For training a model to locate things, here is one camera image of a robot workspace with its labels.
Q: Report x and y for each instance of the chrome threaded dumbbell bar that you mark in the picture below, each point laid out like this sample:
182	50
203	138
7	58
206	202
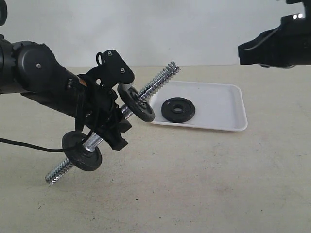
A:
144	94

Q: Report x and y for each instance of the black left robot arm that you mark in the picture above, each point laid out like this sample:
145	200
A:
32	70

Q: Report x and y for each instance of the black weight plate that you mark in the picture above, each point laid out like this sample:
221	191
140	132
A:
178	110
134	105

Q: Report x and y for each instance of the white plastic tray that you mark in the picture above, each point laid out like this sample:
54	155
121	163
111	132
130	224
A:
217	106

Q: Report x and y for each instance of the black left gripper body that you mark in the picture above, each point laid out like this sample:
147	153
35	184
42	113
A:
96	107

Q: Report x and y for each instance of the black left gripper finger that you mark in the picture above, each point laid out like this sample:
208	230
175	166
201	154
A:
114	139
124	126

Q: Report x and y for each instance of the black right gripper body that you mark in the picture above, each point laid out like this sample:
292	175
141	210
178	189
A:
286	46

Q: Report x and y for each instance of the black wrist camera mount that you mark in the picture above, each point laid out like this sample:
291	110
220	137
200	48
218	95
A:
114	70

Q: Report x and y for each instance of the black round plastic disc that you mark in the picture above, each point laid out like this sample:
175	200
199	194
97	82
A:
79	156

